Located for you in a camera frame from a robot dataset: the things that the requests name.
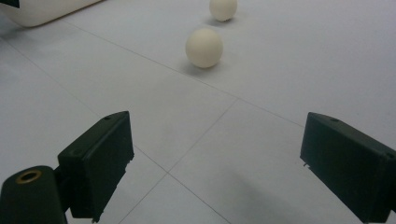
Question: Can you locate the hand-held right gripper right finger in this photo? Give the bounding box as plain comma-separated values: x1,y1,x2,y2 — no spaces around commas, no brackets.
300,111,396,224

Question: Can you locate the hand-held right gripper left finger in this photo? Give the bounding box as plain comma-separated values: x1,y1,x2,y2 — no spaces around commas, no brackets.
57,110,135,224

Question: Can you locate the cream white ball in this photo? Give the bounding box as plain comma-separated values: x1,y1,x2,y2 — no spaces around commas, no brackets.
208,0,238,22
185,27,224,69

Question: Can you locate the white plastic bin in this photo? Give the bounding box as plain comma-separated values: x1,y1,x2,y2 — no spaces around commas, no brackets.
0,0,106,28

